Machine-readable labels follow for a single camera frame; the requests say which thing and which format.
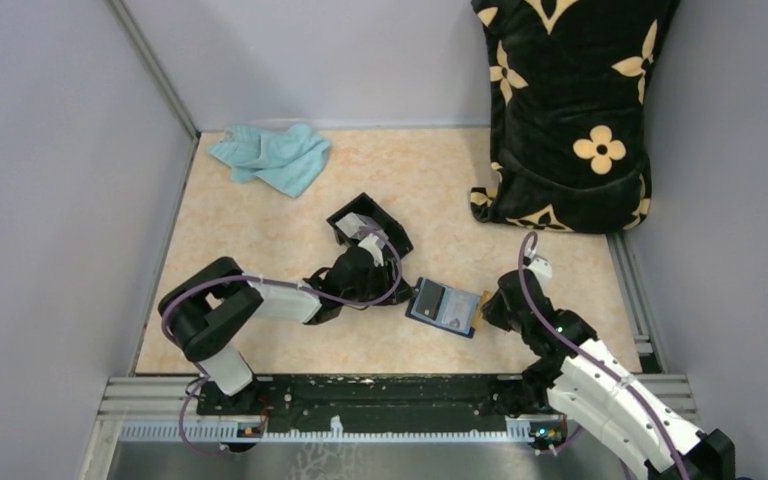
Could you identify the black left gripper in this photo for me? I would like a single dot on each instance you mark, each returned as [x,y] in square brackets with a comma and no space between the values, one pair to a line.
[383,273]

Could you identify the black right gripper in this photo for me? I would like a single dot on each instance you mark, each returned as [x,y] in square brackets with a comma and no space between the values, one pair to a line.
[491,311]

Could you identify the yellow credit card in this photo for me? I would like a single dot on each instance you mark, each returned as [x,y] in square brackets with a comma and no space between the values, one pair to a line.
[478,319]

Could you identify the grey credit card stack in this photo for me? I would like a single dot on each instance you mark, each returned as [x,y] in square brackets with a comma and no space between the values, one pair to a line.
[356,226]

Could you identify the black plastic card box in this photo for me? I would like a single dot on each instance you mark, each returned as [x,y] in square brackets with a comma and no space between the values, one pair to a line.
[390,228]

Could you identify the blue leather card holder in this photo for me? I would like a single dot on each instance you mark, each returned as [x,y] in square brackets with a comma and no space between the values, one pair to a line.
[443,307]

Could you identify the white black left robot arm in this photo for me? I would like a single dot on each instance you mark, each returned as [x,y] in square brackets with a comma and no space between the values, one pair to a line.
[203,315]

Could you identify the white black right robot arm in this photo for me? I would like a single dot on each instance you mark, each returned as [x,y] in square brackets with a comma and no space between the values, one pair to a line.
[577,376]

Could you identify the light blue cloth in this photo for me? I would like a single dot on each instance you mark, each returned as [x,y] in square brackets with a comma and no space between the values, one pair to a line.
[288,161]

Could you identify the black floral cushion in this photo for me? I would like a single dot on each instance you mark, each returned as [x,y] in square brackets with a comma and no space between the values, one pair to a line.
[568,81]

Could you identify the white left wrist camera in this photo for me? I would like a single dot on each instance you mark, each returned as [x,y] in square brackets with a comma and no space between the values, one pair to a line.
[375,246]

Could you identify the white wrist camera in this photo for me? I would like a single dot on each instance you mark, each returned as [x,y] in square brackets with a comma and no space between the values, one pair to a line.
[375,246]
[541,269]

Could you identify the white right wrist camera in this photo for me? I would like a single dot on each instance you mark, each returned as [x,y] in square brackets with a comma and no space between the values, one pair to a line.
[541,269]

